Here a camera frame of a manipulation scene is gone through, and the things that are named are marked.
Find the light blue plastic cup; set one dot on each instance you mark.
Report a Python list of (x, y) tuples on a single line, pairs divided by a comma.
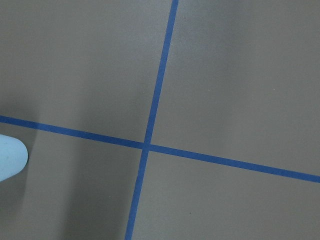
[(13, 156)]

